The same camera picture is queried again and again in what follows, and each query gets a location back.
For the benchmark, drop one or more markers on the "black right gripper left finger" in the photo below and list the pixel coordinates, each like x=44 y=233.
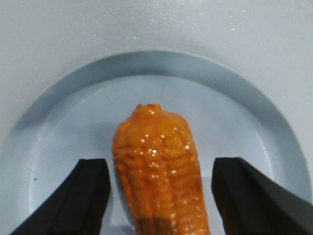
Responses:
x=76 y=207

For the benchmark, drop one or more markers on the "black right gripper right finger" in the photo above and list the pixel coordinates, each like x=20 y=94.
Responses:
x=250 y=203

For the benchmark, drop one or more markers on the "light blue round plate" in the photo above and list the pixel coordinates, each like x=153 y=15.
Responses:
x=77 y=117

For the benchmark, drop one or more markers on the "orange corn cob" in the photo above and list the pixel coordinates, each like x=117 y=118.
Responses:
x=158 y=170

